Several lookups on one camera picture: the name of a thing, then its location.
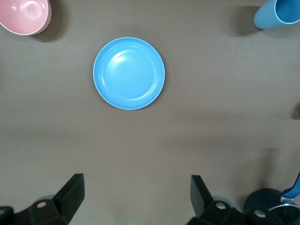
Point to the blue plate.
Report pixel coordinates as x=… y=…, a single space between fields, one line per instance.
x=129 y=73

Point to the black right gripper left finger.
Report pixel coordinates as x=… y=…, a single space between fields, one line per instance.
x=70 y=197

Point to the glass lid blue knob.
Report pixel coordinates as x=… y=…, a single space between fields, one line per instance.
x=288 y=215

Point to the pink bowl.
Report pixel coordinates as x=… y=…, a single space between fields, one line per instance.
x=21 y=16

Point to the blue cup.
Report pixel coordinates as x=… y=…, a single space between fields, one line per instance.
x=264 y=17

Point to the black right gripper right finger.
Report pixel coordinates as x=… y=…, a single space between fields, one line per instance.
x=201 y=201

